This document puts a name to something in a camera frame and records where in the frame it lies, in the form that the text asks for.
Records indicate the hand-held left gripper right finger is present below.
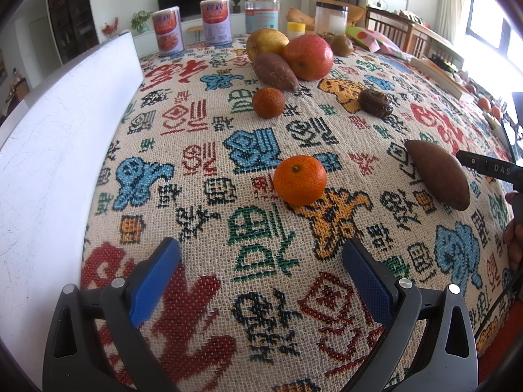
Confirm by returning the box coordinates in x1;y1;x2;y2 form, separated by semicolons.
342;237;480;392

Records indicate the yellow apple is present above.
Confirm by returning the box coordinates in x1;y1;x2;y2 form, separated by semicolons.
246;28;290;63

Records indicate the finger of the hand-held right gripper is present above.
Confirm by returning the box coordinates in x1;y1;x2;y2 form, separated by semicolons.
455;150;523;185

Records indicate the dark brown sweet potato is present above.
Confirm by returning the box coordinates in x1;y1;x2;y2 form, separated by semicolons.
404;139;471;212

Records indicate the white board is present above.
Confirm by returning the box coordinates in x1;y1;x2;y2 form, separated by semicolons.
0;30;144;380

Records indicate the person's right hand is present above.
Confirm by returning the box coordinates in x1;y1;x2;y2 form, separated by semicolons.
503;193;523;246

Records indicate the brown kiwi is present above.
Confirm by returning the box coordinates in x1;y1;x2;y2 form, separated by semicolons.
329;35;353;57

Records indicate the printed woven tablecloth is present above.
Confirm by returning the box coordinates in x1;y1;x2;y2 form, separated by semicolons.
79;35;523;392

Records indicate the clear jar with gold lid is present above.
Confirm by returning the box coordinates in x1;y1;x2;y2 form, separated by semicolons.
244;0;282;35

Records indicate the orange cushion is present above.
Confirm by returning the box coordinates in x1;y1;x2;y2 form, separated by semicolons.
286;7;317;30

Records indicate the clear jar with black lid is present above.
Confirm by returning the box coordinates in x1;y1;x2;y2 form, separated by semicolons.
314;2;349;37

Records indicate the dark glass cabinet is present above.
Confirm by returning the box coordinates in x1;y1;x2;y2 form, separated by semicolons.
45;0;99;64

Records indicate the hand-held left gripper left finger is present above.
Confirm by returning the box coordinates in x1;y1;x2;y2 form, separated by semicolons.
43;237;182;392

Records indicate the red flower plant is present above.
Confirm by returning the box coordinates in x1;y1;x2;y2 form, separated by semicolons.
100;17;120;39

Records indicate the wooden chair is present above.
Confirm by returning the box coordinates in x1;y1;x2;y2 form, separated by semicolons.
365;6;417;56

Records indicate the red apple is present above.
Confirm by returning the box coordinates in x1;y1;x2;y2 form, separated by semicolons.
284;35;334;81

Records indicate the green potted plant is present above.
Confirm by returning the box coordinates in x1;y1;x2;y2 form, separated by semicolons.
131;10;153;33

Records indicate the small dark tangerine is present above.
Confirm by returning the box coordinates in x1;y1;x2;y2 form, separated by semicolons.
252;88;285;119

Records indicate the wrinkled dark passion fruit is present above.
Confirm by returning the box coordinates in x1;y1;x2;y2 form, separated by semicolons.
358;89;394;118

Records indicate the orange label tin can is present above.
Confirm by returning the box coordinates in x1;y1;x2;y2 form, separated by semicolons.
199;0;233;47
152;6;185;58

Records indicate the reddish sweet potato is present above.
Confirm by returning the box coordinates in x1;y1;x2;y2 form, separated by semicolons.
252;52;300;92

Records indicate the colourful printed bag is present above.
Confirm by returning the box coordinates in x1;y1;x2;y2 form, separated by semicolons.
346;25;403;56

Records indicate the bright orange tangerine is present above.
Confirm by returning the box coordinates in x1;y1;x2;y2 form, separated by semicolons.
273;155;328;207

